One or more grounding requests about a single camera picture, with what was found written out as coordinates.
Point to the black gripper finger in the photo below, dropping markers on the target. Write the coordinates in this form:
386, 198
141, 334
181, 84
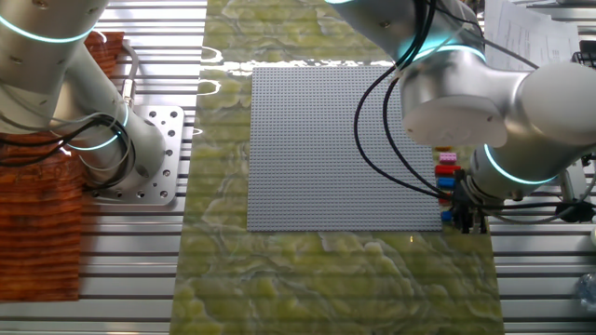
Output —
464, 222

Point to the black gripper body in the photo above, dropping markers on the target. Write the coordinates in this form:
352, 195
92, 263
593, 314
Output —
463, 193

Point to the blue long Lego brick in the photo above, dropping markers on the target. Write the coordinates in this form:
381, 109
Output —
445, 182
446, 216

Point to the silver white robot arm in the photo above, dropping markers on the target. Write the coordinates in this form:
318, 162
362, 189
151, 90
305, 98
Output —
447, 93

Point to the red long Lego brick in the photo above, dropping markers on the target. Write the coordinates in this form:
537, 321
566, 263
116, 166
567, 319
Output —
446, 170
442, 201

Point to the pink Lego brick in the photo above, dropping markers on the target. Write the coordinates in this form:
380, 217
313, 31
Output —
448, 157

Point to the yellow Lego brick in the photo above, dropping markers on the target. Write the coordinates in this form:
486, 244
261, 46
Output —
442, 149

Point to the grey Lego baseplate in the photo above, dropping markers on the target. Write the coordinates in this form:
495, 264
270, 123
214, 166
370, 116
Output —
316, 153

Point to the clear plastic water bottle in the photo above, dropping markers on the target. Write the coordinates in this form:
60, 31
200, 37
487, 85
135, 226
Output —
587, 293

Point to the green marble pattern mat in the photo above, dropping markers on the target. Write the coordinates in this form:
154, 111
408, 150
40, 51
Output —
326, 279

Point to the printed white paper sheet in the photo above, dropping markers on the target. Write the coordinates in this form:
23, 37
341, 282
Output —
526, 32

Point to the brown wood grain board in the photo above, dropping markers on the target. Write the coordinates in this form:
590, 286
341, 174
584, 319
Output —
37, 223

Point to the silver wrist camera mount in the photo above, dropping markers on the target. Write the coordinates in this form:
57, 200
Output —
565, 183

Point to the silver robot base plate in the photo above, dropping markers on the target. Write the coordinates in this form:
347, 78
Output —
163, 158

